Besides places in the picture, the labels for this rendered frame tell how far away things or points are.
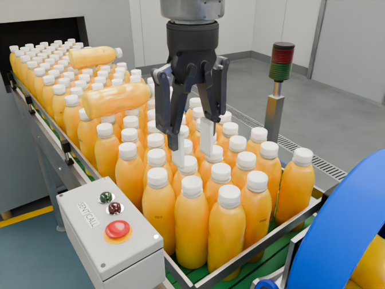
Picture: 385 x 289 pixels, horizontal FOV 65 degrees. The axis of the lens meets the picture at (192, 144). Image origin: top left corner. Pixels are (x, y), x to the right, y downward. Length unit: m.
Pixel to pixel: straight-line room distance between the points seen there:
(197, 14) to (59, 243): 1.84
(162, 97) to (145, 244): 0.21
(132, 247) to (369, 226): 0.31
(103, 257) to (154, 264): 0.08
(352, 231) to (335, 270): 0.05
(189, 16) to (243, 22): 5.29
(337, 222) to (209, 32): 0.29
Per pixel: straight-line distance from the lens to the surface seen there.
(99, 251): 0.48
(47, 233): 2.20
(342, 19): 4.62
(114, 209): 0.52
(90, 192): 0.58
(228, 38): 5.56
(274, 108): 1.00
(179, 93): 0.46
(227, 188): 0.56
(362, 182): 0.43
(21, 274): 2.03
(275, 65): 0.95
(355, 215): 0.41
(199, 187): 0.56
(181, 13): 0.42
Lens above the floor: 1.45
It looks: 30 degrees down
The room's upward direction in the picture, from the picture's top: straight up
